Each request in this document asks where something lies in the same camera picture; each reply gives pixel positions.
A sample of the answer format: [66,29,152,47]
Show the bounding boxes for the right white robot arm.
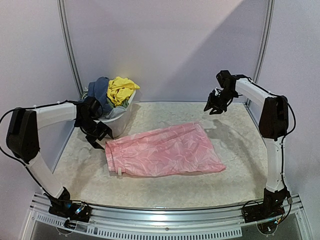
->
[204,70,292,218]

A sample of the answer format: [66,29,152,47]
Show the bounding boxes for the yellow garment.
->
[106,76,140,107]

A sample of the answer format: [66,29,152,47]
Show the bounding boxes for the aluminium front rail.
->
[21,194,313,240]

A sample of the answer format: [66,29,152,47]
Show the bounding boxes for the right aluminium frame post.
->
[244,0,276,107]

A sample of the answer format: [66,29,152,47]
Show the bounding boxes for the pink patterned shorts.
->
[105,122,226,178]

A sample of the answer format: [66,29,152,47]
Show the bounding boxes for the aluminium frame post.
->
[57,0,83,96]
[244,0,276,107]

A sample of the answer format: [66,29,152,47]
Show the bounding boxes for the grey garment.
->
[101,99,129,120]

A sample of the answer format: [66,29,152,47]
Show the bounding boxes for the left aluminium frame post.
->
[57,0,83,96]

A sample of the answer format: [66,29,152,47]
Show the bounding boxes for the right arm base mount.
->
[241,187,293,225]

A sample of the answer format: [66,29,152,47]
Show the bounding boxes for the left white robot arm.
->
[0,97,114,217]

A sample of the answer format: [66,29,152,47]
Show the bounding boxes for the blue garment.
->
[78,76,113,119]

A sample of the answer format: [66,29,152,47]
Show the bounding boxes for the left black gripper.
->
[75,116,113,149]

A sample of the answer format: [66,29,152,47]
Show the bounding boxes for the white plastic laundry basket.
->
[79,88,137,140]

